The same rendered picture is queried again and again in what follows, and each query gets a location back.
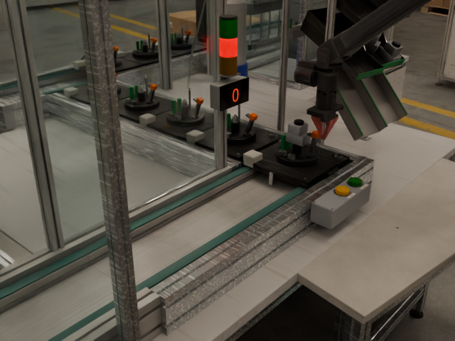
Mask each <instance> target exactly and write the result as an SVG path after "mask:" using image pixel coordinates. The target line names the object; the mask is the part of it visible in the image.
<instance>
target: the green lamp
mask: <svg viewBox="0 0 455 341"><path fill-rule="evenodd" d="M219 37H220V38H222V39H235V38H237V37H238V19H235V20H222V19H219Z"/></svg>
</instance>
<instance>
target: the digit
mask: <svg viewBox="0 0 455 341"><path fill-rule="evenodd" d="M240 102H241V82H240V83H236V84H234V85H230V106H233V105H235V104H238V103H240Z"/></svg>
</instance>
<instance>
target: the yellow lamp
mask: <svg viewBox="0 0 455 341"><path fill-rule="evenodd" d="M237 69H238V56H236V57H232V58H224V57H221V56H219V73H220V74H222V75H226V76H231V75H235V74H237Z"/></svg>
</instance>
